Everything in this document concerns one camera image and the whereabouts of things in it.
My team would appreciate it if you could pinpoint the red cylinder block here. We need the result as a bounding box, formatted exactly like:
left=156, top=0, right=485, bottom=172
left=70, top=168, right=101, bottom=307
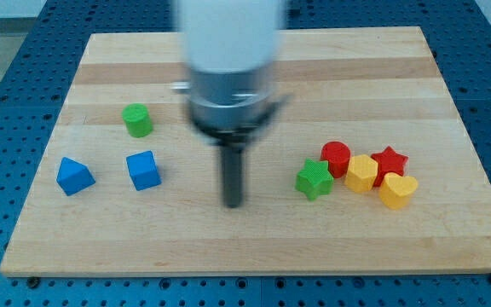
left=320, top=141, right=351, bottom=178

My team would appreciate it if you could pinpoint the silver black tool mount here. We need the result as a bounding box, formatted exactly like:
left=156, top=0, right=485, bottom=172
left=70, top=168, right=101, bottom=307
left=172, top=64, right=291, bottom=149

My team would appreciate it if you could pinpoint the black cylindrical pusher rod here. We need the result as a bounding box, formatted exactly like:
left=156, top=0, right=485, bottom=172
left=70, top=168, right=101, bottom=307
left=219, top=147, right=244, bottom=208

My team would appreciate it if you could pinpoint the yellow heart block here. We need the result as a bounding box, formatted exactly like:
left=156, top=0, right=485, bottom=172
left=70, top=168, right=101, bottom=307
left=378, top=172, right=419, bottom=210

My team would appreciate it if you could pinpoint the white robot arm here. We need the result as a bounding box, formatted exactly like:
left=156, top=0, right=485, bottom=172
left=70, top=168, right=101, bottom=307
left=172, top=0, right=288, bottom=208

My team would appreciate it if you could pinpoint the green cylinder block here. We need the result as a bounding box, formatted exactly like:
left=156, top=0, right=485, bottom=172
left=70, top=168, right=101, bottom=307
left=121, top=103, right=153, bottom=138

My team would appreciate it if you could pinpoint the red star block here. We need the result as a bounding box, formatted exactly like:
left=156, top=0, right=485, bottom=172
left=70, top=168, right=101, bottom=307
left=371, top=146, right=408, bottom=187

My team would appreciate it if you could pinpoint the wooden board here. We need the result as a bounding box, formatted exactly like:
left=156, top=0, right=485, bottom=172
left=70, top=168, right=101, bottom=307
left=0, top=26, right=491, bottom=277

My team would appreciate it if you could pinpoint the blue triangle block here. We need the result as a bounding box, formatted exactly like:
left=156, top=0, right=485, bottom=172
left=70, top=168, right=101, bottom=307
left=56, top=157, right=95, bottom=196

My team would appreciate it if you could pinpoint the green star block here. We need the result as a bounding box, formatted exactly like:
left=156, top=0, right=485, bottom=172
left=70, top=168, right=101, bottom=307
left=295, top=159, right=334, bottom=201

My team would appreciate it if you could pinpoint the yellow hexagon block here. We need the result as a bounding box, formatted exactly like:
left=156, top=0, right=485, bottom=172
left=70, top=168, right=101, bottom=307
left=344, top=154, right=378, bottom=193

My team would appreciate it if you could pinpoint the blue cube block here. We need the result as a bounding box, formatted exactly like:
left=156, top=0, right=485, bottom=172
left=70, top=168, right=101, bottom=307
left=126, top=151, right=162, bottom=191

